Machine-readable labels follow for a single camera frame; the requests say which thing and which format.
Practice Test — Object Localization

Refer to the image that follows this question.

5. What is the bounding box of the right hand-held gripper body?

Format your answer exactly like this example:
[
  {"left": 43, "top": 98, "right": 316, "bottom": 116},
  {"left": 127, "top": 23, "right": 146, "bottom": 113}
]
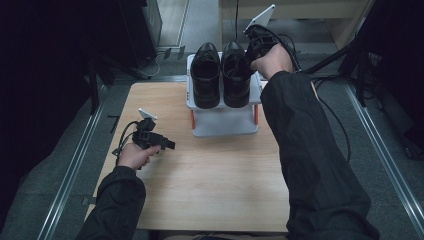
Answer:
[{"left": 242, "top": 3, "right": 285, "bottom": 65}]

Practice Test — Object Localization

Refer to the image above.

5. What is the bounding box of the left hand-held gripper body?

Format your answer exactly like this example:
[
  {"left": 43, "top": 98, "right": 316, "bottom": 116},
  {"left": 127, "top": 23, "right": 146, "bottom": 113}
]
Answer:
[{"left": 131, "top": 107, "right": 168, "bottom": 152}]

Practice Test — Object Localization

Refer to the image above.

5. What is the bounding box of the black leather lace-up shoe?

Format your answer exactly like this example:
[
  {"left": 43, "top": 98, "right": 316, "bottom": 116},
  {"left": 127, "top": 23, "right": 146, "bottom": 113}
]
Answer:
[
  {"left": 189, "top": 41, "right": 222, "bottom": 110},
  {"left": 220, "top": 40, "right": 252, "bottom": 109}
]

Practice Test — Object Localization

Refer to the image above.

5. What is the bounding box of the white two-tier shoe rack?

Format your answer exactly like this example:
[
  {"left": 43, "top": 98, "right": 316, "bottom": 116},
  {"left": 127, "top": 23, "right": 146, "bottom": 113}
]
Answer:
[{"left": 185, "top": 51, "right": 265, "bottom": 139}]

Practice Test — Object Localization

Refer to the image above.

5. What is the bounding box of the person's left hand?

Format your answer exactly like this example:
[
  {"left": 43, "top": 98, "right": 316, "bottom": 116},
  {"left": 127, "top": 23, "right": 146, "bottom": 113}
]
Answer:
[{"left": 117, "top": 142, "right": 162, "bottom": 172}]

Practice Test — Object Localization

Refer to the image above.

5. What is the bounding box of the person's right hand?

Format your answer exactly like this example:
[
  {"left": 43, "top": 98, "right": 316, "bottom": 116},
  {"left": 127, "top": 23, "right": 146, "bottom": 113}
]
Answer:
[{"left": 250, "top": 42, "right": 296, "bottom": 82}]

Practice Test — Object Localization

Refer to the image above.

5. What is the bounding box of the light wooden furniture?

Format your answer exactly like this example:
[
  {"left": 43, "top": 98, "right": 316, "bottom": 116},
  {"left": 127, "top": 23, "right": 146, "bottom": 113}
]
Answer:
[{"left": 218, "top": 0, "right": 378, "bottom": 52}]

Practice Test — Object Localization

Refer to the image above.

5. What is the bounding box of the black metal stand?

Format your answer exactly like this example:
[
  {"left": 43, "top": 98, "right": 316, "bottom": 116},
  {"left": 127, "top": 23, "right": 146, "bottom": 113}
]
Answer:
[{"left": 85, "top": 53, "right": 152, "bottom": 116}]

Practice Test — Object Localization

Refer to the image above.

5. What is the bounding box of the black tripod stand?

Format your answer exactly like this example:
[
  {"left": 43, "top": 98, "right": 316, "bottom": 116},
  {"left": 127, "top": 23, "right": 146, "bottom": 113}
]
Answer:
[{"left": 301, "top": 31, "right": 382, "bottom": 108}]

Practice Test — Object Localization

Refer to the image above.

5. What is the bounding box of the black cabinet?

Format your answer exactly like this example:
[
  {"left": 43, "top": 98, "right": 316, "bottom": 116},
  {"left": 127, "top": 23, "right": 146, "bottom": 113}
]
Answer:
[{"left": 115, "top": 0, "right": 164, "bottom": 68}]

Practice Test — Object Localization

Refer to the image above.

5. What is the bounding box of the left hand-held gripper black cable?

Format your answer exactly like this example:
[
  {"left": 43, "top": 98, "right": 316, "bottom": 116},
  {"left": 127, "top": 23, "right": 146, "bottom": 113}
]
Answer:
[{"left": 111, "top": 119, "right": 140, "bottom": 167}]

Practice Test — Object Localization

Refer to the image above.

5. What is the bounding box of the hand-held gripper black cable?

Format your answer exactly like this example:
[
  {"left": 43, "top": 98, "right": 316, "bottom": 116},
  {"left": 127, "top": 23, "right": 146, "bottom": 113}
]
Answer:
[
  {"left": 111, "top": 119, "right": 140, "bottom": 167},
  {"left": 265, "top": 28, "right": 304, "bottom": 73}
]

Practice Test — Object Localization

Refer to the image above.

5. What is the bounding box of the right hand-held gripper black cable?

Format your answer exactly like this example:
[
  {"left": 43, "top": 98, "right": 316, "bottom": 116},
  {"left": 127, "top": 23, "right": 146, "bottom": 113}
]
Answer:
[{"left": 265, "top": 28, "right": 304, "bottom": 73}]

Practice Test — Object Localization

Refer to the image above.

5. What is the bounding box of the thin black hanging cable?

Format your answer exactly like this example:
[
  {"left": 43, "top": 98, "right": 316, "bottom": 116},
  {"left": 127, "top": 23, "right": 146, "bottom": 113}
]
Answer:
[{"left": 233, "top": 0, "right": 241, "bottom": 42}]

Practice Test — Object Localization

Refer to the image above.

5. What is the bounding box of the white floor cable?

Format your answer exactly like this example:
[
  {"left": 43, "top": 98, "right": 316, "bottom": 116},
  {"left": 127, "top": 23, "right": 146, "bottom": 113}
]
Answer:
[{"left": 137, "top": 53, "right": 162, "bottom": 78}]

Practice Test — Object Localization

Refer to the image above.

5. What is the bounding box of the metal floor rail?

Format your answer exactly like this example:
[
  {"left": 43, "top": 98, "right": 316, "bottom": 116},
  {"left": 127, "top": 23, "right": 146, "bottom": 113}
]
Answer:
[
  {"left": 344, "top": 82, "right": 424, "bottom": 238},
  {"left": 35, "top": 85, "right": 109, "bottom": 240}
]

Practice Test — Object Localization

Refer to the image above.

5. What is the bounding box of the long black floor cable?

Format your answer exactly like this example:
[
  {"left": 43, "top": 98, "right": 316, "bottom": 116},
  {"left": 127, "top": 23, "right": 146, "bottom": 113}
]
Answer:
[{"left": 311, "top": 75, "right": 352, "bottom": 165}]

